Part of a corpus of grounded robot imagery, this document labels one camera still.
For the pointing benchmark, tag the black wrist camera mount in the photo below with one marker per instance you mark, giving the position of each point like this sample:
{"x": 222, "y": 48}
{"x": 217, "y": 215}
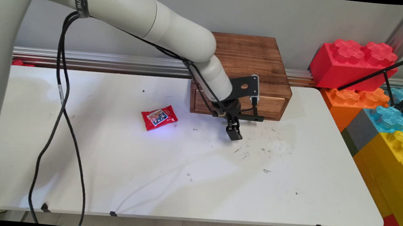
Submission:
{"x": 244, "y": 86}

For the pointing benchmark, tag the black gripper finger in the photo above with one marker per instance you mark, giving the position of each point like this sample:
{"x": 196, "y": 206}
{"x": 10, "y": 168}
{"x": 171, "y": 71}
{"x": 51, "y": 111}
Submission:
{"x": 236, "y": 134}
{"x": 230, "y": 124}

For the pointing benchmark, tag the flat red object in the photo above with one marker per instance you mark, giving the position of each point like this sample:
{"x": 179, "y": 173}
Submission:
{"x": 22, "y": 63}

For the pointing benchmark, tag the orange toy block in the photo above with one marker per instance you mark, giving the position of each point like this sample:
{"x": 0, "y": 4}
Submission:
{"x": 346, "y": 103}

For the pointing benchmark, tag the grey toy block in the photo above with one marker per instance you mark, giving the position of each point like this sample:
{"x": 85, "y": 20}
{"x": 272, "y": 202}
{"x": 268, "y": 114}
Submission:
{"x": 360, "y": 134}

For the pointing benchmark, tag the black tripod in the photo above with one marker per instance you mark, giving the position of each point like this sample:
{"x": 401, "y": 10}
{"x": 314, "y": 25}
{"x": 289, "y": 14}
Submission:
{"x": 388, "y": 75}

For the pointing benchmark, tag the big red toy block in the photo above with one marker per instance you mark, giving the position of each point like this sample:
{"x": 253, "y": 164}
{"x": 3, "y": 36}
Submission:
{"x": 345, "y": 67}

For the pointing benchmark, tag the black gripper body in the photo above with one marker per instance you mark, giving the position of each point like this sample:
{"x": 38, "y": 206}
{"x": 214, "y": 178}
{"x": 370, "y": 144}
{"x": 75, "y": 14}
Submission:
{"x": 227, "y": 108}

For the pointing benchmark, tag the horizontal aluminium rail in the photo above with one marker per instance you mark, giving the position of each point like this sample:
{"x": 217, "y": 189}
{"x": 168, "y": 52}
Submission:
{"x": 119, "y": 62}

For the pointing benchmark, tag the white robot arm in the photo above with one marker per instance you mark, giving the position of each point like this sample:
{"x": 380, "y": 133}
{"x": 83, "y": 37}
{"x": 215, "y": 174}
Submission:
{"x": 123, "y": 6}

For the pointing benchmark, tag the big yellow toy block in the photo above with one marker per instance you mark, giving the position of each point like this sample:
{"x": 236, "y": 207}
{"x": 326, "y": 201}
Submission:
{"x": 394, "y": 171}

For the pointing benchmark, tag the brown wooden drawer box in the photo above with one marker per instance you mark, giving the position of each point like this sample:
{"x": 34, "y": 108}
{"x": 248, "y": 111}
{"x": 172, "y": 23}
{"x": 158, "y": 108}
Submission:
{"x": 252, "y": 56}

